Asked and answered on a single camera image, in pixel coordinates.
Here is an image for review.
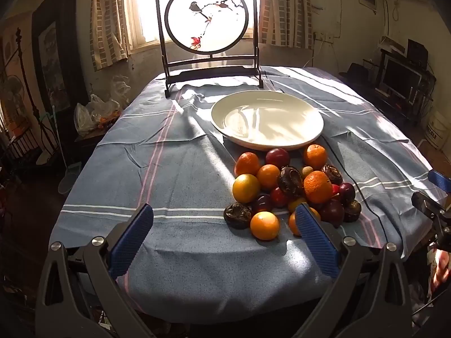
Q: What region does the white box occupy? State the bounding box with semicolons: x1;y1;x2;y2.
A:
378;36;406;56

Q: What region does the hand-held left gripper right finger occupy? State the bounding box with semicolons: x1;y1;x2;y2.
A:
292;203;420;338

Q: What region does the white plastic bag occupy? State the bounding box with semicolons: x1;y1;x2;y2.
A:
74;93;121;136

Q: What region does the white round plate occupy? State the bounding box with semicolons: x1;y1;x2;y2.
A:
211;90;325;151

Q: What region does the black speaker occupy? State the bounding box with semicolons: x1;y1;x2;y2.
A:
408;39;429;68

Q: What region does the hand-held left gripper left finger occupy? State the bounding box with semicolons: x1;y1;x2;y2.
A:
34;203;156;338

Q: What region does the dark framed wall painting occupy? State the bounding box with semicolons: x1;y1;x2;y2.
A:
32;0;89;114

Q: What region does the yellow-green mandarin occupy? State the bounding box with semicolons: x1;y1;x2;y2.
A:
232;174;261;204

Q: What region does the dark red plum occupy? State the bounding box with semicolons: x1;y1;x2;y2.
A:
270;187;289;208
338;182;356;205
251;194;273;215
319;199;345;228
265;148;290;168

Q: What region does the green-handled broom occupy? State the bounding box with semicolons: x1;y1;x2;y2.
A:
49;106;71;170

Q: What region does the blue striped tablecloth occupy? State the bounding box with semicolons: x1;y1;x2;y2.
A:
49;65;441;324

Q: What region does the black monitor on stand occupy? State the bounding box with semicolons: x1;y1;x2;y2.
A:
338;72;435;124

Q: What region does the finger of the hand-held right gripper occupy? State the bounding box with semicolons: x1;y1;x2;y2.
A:
428;170;451;195
412;191;451;252

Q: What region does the white dustpan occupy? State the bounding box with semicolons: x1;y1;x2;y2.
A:
58;162;83;195

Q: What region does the dark framed bird painting screen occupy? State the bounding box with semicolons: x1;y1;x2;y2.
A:
154;0;266;99

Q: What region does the clear plastic bag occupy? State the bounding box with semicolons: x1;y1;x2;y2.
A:
111;75;134;103

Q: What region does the white bucket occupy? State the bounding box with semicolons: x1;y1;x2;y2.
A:
423;109;451;150

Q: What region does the bright window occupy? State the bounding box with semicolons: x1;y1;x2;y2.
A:
123;0;263;50

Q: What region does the small dark side table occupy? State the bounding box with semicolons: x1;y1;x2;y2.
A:
73;127;108;164

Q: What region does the thin black cable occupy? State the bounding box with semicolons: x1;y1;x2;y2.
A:
341;168;371;226

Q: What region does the checked curtain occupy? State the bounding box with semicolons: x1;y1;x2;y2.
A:
90;0;129;72
259;0;314;50

